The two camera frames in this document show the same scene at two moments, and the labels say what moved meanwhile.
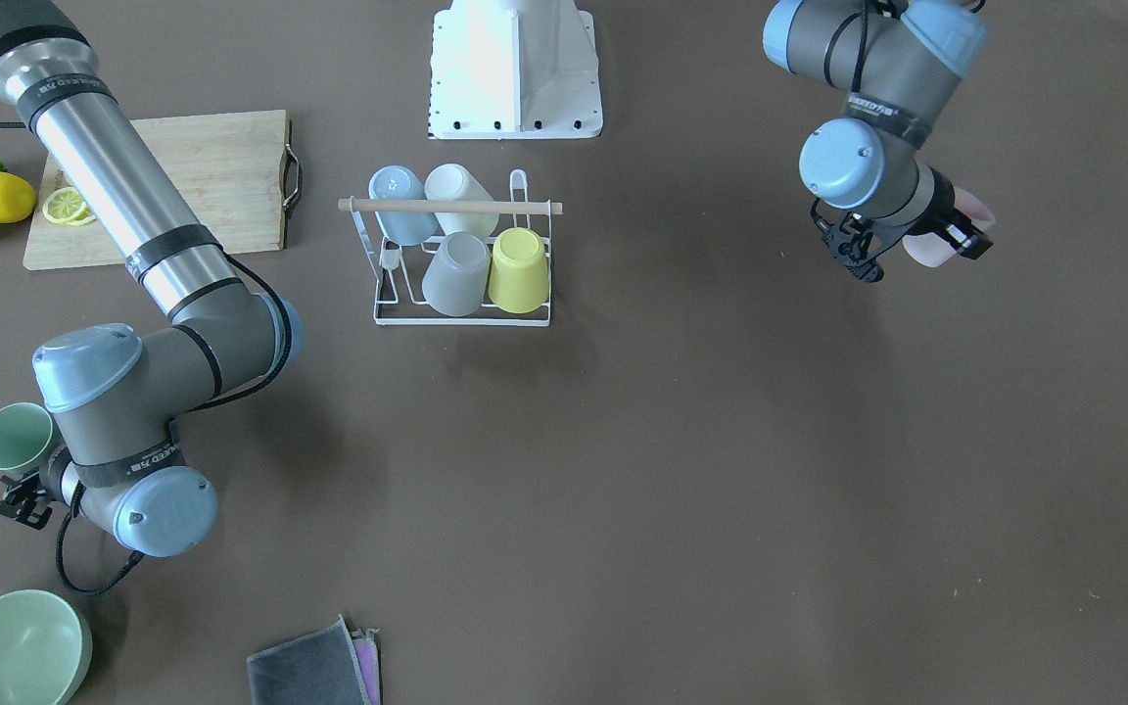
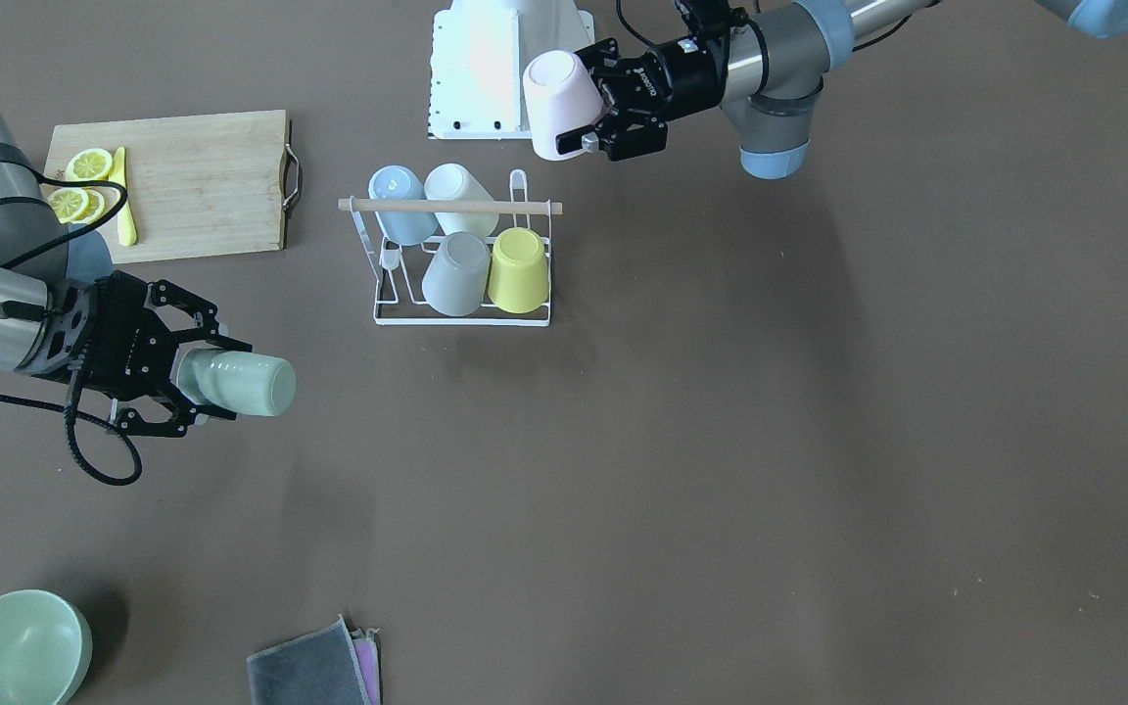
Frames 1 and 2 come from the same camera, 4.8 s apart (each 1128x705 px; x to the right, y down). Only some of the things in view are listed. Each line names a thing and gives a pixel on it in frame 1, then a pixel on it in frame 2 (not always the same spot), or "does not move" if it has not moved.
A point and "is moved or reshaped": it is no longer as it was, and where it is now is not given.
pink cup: [929, 249] -> [560, 97]
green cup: [15, 437] is moved or reshaped
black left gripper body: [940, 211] -> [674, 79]
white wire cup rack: [441, 262] does not move
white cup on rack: [452, 181] does not move
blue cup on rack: [398, 182] does not move
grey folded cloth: [318, 669] does not move
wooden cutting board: [240, 172] does not move
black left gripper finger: [963, 236] -> [605, 67]
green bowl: [17, 647] does not move
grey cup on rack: [455, 281] does not move
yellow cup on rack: [519, 279] does not move
